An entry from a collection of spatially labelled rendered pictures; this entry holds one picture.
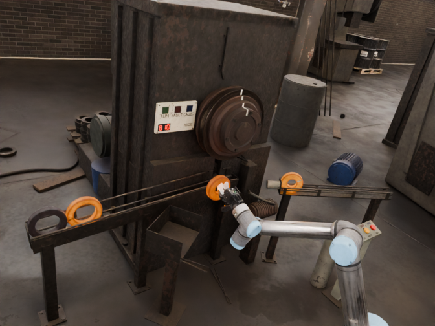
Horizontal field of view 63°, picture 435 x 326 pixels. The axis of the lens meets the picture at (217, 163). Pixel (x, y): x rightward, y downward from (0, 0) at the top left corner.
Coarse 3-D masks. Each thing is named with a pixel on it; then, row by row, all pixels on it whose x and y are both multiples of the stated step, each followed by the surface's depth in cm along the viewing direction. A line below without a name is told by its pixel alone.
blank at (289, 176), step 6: (288, 174) 251; (294, 174) 250; (282, 180) 253; (288, 180) 253; (300, 180) 252; (282, 186) 256; (288, 186) 255; (294, 186) 255; (300, 186) 254; (288, 192) 257; (294, 192) 257
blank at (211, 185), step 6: (210, 180) 205; (216, 180) 204; (222, 180) 207; (228, 180) 210; (210, 186) 204; (216, 186) 206; (210, 192) 205; (216, 192) 211; (210, 198) 208; (216, 198) 211
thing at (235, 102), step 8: (240, 96) 210; (248, 96) 214; (224, 104) 206; (232, 104) 208; (240, 104) 210; (248, 104) 214; (256, 104) 221; (216, 112) 206; (224, 112) 207; (256, 112) 221; (216, 120) 208; (208, 128) 209; (216, 128) 209; (208, 136) 211; (216, 136) 211; (216, 144) 215; (216, 152) 220; (224, 152) 223; (232, 152) 225; (240, 152) 233
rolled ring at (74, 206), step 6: (78, 198) 187; (84, 198) 188; (90, 198) 189; (72, 204) 185; (78, 204) 186; (96, 204) 192; (66, 210) 187; (72, 210) 185; (96, 210) 194; (72, 216) 187; (96, 216) 196; (72, 222) 189; (78, 222) 192
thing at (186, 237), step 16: (176, 208) 204; (160, 224) 199; (176, 224) 208; (192, 224) 205; (160, 240) 182; (176, 240) 179; (192, 240) 199; (176, 256) 183; (176, 272) 211; (160, 304) 230; (176, 304) 232; (160, 320) 219; (176, 320) 221
